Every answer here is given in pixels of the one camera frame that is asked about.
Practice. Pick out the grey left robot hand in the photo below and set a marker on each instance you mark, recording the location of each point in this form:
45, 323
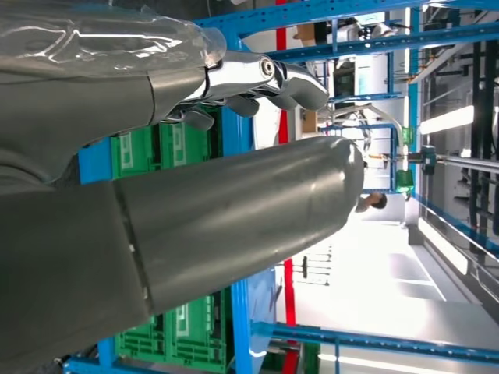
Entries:
234, 217

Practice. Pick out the blue metal shelf rack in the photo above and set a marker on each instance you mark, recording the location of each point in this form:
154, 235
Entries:
393, 144
241, 330

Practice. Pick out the green folded plastic crate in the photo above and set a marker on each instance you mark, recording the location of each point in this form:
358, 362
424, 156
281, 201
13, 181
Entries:
195, 330

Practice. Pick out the brown cardboard box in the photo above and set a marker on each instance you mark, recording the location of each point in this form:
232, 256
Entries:
309, 122

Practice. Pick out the person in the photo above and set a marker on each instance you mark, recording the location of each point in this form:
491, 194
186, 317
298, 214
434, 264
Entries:
370, 202

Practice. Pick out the long ceiling light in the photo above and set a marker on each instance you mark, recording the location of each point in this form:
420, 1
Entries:
446, 119
444, 246

